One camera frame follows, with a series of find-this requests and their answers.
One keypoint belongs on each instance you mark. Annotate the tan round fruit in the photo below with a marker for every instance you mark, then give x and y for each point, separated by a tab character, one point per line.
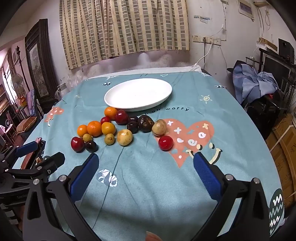
159	128

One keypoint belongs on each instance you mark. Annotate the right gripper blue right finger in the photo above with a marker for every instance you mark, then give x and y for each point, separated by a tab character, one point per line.
209	179

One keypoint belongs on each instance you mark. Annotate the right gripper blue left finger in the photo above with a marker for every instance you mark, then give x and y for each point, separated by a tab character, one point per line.
81	176

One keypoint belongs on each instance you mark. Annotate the cardboard boxes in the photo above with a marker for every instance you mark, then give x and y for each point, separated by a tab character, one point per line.
281	144

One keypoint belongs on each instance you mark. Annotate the wall power strip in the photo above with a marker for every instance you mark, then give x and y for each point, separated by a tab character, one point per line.
206	40

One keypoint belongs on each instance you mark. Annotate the dark wrinkled passion fruit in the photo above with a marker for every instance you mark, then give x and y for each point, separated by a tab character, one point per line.
145	123

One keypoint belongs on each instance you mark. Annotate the dark framed painting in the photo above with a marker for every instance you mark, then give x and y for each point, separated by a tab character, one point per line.
40	65

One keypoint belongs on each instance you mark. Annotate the white oval plate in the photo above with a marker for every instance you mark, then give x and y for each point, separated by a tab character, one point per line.
138	94

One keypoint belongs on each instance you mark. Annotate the small green-yellow fruit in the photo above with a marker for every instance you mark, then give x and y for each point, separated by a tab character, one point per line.
109	139

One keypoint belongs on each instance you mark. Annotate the yellow orange fruit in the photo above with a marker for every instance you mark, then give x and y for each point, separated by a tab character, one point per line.
107	128

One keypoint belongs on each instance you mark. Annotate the blue clothes pile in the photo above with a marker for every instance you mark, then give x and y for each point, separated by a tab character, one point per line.
250	85

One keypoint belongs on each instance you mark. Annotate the small red cherry tomato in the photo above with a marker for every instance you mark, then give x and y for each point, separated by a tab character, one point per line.
105	119

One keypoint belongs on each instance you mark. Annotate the black shelf with monitor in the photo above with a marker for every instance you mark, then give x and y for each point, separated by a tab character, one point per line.
282	66

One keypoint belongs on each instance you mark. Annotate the checkered beige curtain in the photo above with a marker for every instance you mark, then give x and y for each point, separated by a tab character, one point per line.
93	31

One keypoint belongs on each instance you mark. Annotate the small yellow fruit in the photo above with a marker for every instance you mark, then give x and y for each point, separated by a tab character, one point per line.
87	137

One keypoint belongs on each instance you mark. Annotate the person right hand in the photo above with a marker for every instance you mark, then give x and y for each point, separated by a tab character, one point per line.
152	237

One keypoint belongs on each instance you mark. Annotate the large dark red plum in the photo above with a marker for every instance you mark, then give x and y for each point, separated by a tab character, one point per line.
121	117

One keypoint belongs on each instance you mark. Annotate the large orange tangerine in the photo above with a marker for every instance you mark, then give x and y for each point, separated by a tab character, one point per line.
94	128

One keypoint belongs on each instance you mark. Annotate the teal patterned tablecloth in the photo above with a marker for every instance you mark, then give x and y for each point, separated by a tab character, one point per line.
141	188

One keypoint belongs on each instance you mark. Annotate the yellow potato-like fruit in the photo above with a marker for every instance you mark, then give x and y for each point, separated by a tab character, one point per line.
124	137

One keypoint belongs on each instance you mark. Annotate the small orange tangerine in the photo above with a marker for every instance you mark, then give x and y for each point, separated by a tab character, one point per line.
82	130

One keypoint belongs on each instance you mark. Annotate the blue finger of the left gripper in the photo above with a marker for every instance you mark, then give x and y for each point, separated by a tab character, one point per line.
52	163
26	149

